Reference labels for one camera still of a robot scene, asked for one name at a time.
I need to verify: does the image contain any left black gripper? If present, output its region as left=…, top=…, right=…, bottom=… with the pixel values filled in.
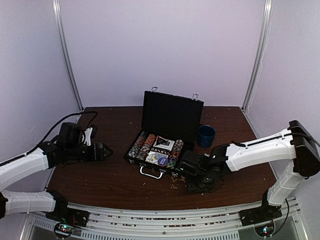
left=66, top=142, right=114, bottom=162

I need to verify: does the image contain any dark blue mug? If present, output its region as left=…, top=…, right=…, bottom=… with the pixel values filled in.
left=197, top=125, right=216, bottom=148

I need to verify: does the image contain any playing card deck box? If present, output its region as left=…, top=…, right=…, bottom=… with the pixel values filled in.
left=153, top=139, right=175, bottom=152
left=145, top=151, right=169, bottom=167

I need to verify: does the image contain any clear round dealer button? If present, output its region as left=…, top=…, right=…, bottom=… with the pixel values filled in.
left=145, top=152, right=158, bottom=164

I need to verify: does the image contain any brown poker chip roll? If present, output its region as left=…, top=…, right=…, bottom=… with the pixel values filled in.
left=144, top=134, right=156, bottom=146

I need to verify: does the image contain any black poker case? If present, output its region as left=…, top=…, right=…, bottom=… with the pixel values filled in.
left=124, top=87, right=204, bottom=177

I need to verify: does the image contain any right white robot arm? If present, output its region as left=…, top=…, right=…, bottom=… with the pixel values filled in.
left=179, top=120, right=320, bottom=221

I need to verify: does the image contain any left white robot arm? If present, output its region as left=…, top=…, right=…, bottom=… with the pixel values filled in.
left=0, top=141, right=114, bottom=222

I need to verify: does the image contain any left poker chip row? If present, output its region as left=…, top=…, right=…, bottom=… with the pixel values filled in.
left=127, top=131, right=148, bottom=158

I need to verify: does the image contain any poker chip row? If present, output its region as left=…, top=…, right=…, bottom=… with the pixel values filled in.
left=167, top=139, right=184, bottom=169
left=127, top=131, right=148, bottom=158
left=136, top=145, right=150, bottom=161

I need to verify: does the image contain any right poker chip row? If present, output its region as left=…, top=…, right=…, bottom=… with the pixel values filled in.
left=167, top=139, right=184, bottom=169

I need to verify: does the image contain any purple small blind button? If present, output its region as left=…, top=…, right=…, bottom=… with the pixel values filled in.
left=157, top=157, right=169, bottom=167

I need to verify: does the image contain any triangular all-in button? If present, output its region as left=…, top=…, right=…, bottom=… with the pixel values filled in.
left=153, top=135, right=167, bottom=147

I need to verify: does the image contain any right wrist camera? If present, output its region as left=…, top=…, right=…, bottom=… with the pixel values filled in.
left=177, top=150, right=208, bottom=176

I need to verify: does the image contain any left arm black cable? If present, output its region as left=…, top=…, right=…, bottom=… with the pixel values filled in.
left=0, top=111, right=99, bottom=166

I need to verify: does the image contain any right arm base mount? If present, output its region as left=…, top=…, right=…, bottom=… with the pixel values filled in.
left=239, top=205, right=282, bottom=227

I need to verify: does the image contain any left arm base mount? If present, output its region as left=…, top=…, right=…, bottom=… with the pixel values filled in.
left=45, top=203, right=90, bottom=227

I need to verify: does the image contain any aluminium front rail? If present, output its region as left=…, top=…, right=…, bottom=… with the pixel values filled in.
left=19, top=197, right=309, bottom=240

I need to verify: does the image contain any left aluminium frame post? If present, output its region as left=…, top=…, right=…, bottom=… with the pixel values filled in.
left=52, top=0, right=84, bottom=111

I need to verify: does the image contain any aluminium frame post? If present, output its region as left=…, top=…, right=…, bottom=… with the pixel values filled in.
left=52, top=0, right=84, bottom=111
left=241, top=0, right=274, bottom=113

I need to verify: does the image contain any right aluminium frame post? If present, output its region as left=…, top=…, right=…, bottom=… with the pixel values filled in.
left=241, top=0, right=274, bottom=113

